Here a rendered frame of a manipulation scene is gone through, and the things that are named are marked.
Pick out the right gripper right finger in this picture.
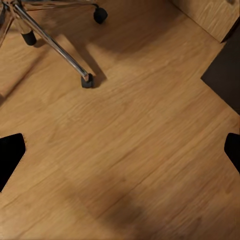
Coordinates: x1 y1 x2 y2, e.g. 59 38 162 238
224 133 240 173

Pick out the swivel chair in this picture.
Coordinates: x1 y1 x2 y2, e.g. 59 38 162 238
0 0 108 88

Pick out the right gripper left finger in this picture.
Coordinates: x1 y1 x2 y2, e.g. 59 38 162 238
0 133 26 193

